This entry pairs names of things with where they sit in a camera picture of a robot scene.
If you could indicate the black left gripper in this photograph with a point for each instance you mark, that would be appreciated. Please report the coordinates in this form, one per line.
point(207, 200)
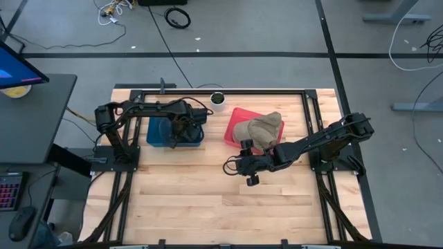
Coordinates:
point(188, 127)

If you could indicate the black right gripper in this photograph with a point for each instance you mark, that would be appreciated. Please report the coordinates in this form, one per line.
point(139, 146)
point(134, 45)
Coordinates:
point(254, 163)

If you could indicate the dark blue denim hat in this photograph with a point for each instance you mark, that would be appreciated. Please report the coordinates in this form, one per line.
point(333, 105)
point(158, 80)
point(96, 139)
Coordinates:
point(164, 129)

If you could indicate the beige cap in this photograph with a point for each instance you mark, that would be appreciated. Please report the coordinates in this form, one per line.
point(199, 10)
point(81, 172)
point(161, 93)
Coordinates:
point(261, 131)

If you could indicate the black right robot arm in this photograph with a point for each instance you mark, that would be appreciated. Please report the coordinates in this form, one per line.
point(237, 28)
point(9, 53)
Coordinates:
point(311, 140)

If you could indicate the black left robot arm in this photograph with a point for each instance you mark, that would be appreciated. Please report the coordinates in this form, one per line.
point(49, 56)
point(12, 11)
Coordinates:
point(145, 108)

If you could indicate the blue plastic tray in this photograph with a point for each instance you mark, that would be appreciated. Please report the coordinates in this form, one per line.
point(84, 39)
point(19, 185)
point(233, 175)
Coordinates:
point(152, 136)

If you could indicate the red plastic tray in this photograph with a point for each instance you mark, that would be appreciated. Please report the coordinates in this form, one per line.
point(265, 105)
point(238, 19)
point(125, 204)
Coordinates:
point(239, 119)

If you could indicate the white cup with plant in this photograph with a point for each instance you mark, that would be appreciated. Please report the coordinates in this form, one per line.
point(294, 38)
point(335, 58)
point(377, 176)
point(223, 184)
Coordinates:
point(217, 100)

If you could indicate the black floor box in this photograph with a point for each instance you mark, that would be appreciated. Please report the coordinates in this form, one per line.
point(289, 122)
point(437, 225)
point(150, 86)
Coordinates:
point(161, 2)

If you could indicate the black desk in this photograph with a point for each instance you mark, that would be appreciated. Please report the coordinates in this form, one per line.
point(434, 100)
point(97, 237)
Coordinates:
point(31, 121)

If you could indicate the grey table foot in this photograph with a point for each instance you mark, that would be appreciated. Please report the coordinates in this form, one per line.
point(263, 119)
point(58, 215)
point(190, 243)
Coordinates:
point(394, 17)
point(415, 106)

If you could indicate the yellow bowl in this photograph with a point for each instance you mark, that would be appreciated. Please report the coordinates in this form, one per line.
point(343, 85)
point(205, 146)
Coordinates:
point(15, 92)

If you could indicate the computer monitor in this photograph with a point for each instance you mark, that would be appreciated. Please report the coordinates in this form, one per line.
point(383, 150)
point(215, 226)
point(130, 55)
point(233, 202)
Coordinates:
point(17, 69)

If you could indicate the black computer mouse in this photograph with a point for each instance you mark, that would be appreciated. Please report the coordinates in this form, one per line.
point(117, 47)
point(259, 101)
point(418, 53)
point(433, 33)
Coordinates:
point(21, 223)

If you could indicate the backlit keyboard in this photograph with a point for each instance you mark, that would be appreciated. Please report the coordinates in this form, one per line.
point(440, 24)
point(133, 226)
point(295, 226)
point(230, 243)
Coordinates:
point(8, 192)

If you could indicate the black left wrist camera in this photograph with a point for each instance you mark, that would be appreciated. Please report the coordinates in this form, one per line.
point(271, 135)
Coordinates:
point(200, 114)

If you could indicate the black table frame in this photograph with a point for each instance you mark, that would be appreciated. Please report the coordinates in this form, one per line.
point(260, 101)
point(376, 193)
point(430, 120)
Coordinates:
point(323, 193)

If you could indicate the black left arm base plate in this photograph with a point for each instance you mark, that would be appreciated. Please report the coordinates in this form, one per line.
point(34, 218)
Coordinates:
point(104, 159)

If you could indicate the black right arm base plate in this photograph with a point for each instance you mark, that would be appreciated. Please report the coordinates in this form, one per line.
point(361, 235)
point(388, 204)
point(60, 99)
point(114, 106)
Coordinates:
point(346, 162)

